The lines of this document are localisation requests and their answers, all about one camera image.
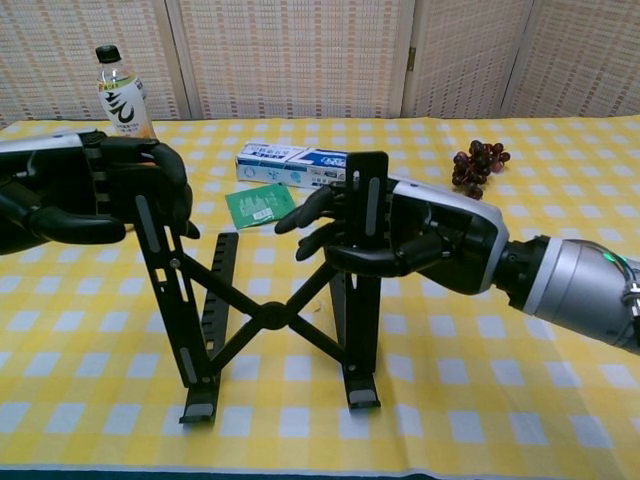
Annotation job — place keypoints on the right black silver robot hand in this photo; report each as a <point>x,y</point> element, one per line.
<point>450,235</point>

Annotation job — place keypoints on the green sachet packet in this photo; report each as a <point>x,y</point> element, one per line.
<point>255,205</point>

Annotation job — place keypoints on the blue white toothpaste box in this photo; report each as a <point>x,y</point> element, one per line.
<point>270,167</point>

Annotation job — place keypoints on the brass screen hinge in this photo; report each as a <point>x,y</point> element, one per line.
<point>412,57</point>

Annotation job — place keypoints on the plastic tea drink bottle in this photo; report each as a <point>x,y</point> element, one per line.
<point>120,100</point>

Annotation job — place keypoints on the dark red grape bunch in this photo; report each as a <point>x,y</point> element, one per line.
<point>472,167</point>

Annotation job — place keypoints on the white woven screen panel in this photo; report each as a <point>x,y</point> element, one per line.
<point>585,55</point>
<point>290,55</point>
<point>60,60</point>
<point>465,55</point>

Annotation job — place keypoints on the yellow white checkered tablecloth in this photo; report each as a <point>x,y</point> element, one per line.
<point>500,400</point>

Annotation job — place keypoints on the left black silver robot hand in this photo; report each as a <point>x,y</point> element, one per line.
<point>55,185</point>

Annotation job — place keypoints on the black folding laptop stand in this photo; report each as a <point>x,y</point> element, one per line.
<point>272,316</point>

